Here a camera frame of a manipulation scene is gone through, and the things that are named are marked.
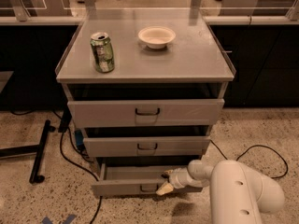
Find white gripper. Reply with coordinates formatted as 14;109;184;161
156;168;191;196

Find grey bottom drawer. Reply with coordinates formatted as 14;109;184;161
91;161;204;198

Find grey drawer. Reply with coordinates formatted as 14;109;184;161
68;99;224;128
83;136;210;157
91;161;204;198

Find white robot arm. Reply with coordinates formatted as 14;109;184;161
156;160;285;224

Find grey middle drawer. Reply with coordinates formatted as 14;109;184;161
83;136;210;157

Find grey top drawer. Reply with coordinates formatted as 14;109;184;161
68;99;224;128

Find grey drawer cabinet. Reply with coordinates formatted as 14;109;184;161
54;8;236;173

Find blue tape floor mark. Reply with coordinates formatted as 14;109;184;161
41;214;78;224

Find black metal floor stand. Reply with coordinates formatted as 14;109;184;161
0;119;55;184

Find white bowl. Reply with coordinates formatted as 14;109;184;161
138;26;176;49

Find green soda can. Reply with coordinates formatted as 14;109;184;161
91;32;114;73

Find black cable left floor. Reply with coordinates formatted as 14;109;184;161
51;109;104;224

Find black cable floor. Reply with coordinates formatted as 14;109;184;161
51;109;104;224
210;139;290;180

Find black cable right floor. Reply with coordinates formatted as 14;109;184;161
210;139;290;180

